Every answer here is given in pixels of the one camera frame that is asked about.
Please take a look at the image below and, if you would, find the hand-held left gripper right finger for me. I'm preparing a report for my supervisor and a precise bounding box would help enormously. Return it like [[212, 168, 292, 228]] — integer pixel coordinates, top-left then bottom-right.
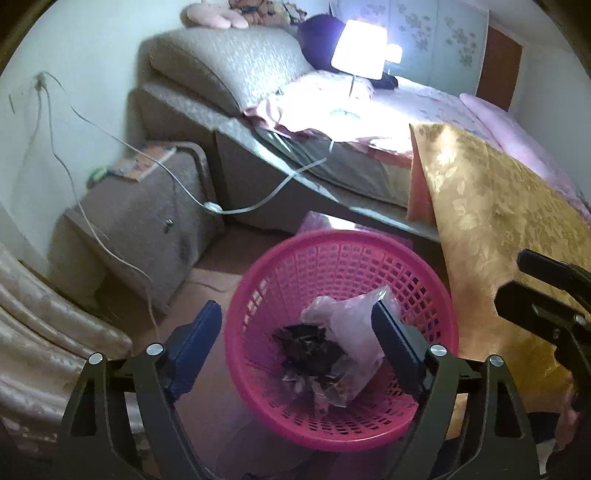
[[372, 300, 541, 480]]

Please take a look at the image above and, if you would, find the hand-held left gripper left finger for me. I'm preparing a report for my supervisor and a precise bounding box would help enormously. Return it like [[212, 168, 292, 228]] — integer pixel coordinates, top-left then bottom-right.
[[62, 300, 223, 480]]

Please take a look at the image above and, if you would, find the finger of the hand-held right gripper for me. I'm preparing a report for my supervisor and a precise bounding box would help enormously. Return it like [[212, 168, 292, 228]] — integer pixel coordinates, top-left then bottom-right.
[[493, 281, 591, 344], [517, 249, 591, 289]]

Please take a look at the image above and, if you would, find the clear plastic bag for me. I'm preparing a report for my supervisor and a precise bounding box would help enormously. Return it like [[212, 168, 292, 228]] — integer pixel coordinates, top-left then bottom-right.
[[300, 286, 402, 407]]

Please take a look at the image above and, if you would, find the pink plastic mesh basket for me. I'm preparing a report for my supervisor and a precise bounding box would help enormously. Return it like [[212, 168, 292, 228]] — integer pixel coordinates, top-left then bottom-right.
[[229, 230, 460, 452]]

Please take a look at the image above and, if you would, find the person's right hand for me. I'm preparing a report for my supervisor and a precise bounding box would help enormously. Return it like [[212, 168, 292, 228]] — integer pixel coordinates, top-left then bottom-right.
[[558, 385, 583, 450]]

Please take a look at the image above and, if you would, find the golden floral tablecloth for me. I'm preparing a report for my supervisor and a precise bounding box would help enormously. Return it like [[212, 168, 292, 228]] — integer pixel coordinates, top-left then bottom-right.
[[406, 122, 591, 439]]

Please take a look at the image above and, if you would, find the brown nightstand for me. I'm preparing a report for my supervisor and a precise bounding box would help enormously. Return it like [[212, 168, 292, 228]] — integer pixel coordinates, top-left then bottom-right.
[[48, 141, 227, 315]]

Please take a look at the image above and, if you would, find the beige curtain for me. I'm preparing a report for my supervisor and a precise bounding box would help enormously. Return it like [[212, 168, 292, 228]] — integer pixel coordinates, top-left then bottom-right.
[[0, 240, 134, 457]]

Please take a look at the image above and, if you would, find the colourful book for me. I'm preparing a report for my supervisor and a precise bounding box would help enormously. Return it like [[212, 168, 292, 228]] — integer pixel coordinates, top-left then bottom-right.
[[111, 144, 178, 182]]

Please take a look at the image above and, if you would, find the bed with pink floral sheet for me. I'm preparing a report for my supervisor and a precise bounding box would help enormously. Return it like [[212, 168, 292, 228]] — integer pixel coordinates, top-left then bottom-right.
[[129, 69, 591, 241]]

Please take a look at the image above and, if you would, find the brown wooden door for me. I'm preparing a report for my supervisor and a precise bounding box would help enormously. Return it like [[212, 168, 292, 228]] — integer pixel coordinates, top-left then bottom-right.
[[475, 25, 523, 112]]

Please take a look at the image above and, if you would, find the crumpled pink sheet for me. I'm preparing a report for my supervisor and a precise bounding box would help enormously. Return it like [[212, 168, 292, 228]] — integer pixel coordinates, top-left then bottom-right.
[[244, 74, 411, 144]]

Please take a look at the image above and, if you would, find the wardrobe with flower doors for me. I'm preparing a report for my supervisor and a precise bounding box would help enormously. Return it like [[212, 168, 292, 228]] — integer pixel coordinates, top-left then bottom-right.
[[330, 0, 490, 97]]

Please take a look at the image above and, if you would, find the grey headboard cushion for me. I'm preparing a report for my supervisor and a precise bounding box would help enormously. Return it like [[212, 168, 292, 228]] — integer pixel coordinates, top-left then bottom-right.
[[139, 27, 317, 118]]

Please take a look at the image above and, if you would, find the white table lamp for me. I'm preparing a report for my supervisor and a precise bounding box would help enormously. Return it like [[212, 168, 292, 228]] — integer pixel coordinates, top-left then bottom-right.
[[330, 19, 389, 120]]

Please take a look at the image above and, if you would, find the pink neck pillow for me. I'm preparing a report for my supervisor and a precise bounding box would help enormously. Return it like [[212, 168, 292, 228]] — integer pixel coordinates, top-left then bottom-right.
[[180, 2, 250, 29]]

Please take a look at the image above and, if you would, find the plush toy pile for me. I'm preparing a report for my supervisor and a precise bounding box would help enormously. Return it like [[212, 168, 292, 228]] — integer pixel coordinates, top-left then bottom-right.
[[228, 0, 308, 26]]

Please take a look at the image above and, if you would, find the thin white cable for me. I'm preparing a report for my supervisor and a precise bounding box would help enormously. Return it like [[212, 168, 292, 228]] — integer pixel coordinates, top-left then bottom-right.
[[28, 85, 160, 340]]

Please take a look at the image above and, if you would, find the white lamp cable with switch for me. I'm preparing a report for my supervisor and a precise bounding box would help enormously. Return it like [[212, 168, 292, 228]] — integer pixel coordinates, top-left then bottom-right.
[[44, 74, 335, 215]]

